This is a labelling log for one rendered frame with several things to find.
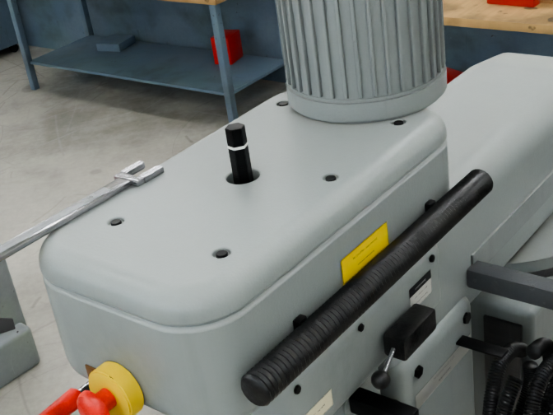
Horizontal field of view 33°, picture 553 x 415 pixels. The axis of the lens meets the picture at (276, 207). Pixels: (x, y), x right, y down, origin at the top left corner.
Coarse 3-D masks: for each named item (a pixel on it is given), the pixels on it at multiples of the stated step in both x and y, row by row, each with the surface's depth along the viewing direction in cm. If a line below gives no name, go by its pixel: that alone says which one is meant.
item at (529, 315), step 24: (552, 216) 148; (528, 240) 142; (552, 240) 142; (528, 264) 138; (552, 264) 138; (480, 312) 138; (504, 312) 135; (528, 312) 133; (552, 312) 138; (480, 336) 140; (504, 336) 136; (528, 336) 134; (552, 336) 141; (480, 360) 142; (528, 360) 136; (480, 384) 144; (480, 408) 147
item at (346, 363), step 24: (432, 264) 114; (408, 288) 110; (432, 288) 115; (384, 312) 106; (360, 336) 103; (336, 360) 100; (360, 360) 104; (312, 384) 97; (336, 384) 101; (360, 384) 105; (264, 408) 95; (288, 408) 94; (312, 408) 97; (336, 408) 102
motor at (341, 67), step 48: (288, 0) 105; (336, 0) 101; (384, 0) 102; (432, 0) 106; (288, 48) 110; (336, 48) 104; (384, 48) 104; (432, 48) 107; (288, 96) 115; (336, 96) 108; (384, 96) 107; (432, 96) 109
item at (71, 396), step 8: (88, 384) 101; (72, 392) 99; (80, 392) 100; (56, 400) 99; (64, 400) 99; (72, 400) 99; (48, 408) 98; (56, 408) 98; (64, 408) 98; (72, 408) 99
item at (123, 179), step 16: (128, 176) 102; (144, 176) 101; (96, 192) 99; (112, 192) 99; (64, 208) 97; (80, 208) 96; (48, 224) 94; (64, 224) 95; (16, 240) 92; (32, 240) 92; (0, 256) 90
